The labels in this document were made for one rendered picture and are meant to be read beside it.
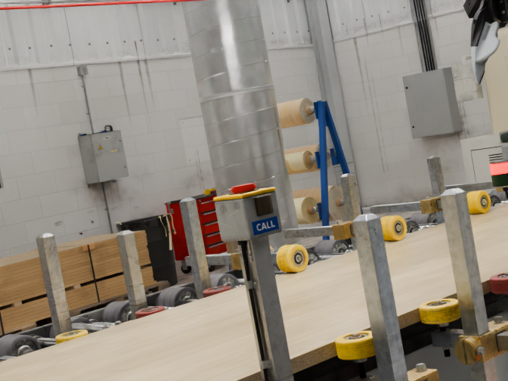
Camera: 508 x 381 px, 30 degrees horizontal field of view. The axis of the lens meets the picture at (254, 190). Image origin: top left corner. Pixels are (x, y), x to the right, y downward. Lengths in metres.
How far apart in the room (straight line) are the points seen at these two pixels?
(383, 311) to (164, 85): 9.42
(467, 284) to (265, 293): 0.51
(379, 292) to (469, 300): 0.26
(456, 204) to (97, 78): 8.73
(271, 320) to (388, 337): 0.27
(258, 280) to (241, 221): 0.10
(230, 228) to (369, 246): 0.29
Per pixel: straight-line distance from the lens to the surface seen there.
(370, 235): 1.62
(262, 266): 1.45
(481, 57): 1.44
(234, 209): 1.42
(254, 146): 5.80
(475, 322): 1.85
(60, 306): 2.50
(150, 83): 10.82
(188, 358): 1.88
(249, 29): 5.89
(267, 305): 1.46
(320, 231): 3.26
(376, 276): 1.63
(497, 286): 2.13
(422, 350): 2.07
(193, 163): 11.08
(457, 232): 1.82
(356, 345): 1.75
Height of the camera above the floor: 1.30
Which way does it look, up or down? 3 degrees down
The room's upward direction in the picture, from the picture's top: 10 degrees counter-clockwise
